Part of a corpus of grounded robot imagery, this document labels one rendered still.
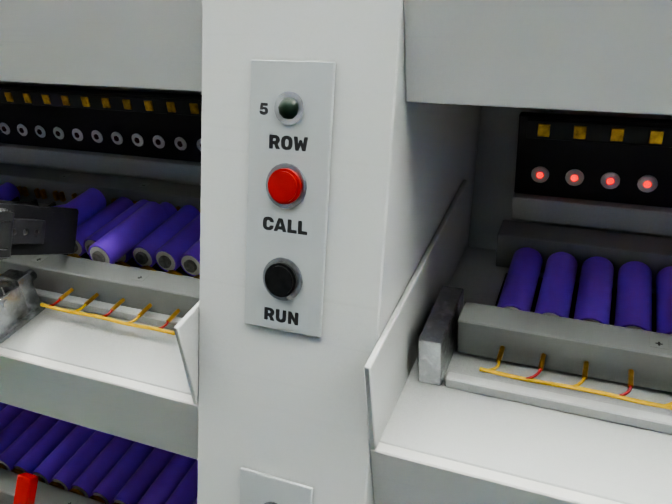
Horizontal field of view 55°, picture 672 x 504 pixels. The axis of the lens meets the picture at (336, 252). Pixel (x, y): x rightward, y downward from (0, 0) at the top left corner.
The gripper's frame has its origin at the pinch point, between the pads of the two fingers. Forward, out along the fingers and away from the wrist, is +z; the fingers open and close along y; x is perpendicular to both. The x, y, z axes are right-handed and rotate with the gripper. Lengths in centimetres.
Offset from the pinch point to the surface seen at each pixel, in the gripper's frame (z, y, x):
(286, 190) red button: -4.5, 20.9, 4.0
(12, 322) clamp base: -0.1, 1.1, -5.9
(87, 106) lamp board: 10.8, -4.9, 9.3
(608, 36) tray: -4.5, 33.2, 10.9
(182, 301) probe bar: 2.0, 11.8, -3.0
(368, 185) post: -4.0, 24.5, 4.6
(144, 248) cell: 6.0, 5.7, -0.7
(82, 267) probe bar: 2.5, 3.7, -2.1
